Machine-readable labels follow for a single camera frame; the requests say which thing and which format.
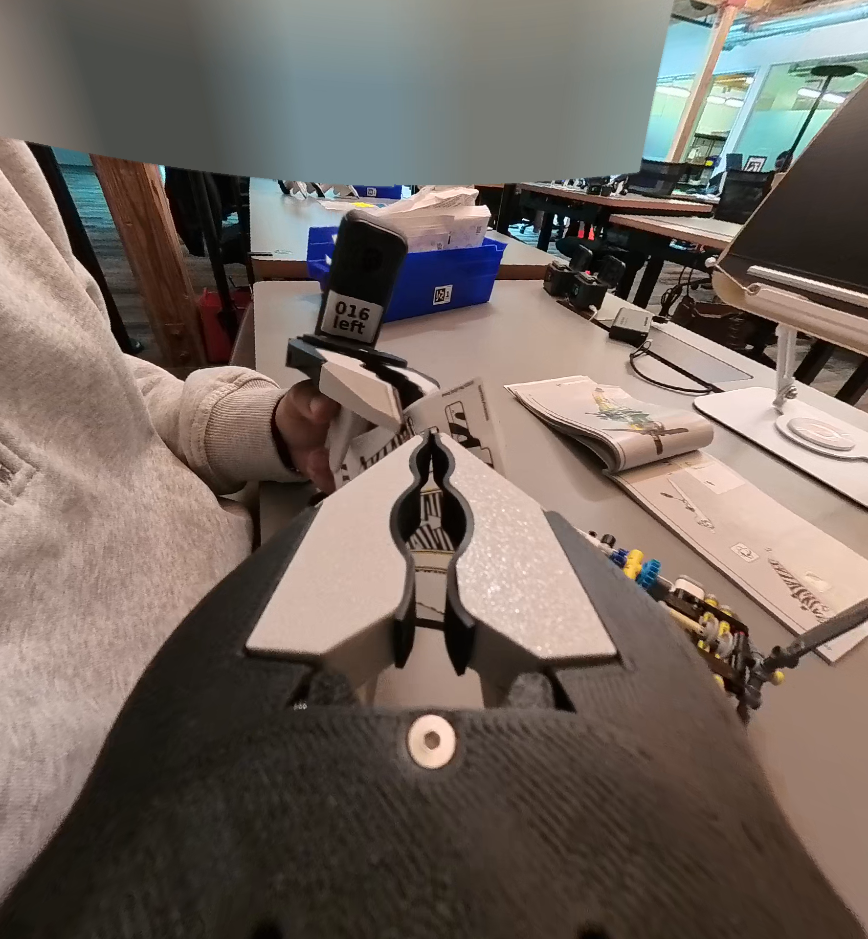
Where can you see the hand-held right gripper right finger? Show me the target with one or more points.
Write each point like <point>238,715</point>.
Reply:
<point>529,587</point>

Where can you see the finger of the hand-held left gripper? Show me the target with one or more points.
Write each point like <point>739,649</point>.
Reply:
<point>360,389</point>
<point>415,383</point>

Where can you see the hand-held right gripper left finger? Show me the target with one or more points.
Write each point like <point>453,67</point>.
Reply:
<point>324,587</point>

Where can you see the black and white sticker sheet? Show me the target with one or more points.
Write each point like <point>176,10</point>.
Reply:
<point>470,429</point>

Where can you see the person's left forearm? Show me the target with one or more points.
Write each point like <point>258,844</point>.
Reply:
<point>214,433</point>

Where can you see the person's left hand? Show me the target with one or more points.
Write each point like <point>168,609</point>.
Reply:
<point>302,429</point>

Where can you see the crumpled white paper bags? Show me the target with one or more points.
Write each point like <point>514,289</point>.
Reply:
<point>441,220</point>

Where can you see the tagged blue plastic bin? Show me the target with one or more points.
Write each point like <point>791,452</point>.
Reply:
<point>463,286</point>

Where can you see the red container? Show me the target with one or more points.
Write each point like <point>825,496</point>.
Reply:
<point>221,323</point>

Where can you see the thick folded instruction booklet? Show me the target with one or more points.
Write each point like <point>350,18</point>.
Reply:
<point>610,418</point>

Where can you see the flat instruction booklet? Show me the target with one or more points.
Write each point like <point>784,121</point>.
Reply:
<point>734,528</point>

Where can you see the grey power adapter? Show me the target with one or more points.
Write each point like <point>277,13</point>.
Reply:
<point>632,323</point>

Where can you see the silver laptop stand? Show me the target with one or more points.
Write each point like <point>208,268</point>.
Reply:
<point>756,418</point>

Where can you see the thick wooden post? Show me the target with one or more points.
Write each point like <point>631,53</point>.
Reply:
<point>148,257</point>

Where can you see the slim wooden post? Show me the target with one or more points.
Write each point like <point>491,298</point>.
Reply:
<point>705,88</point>

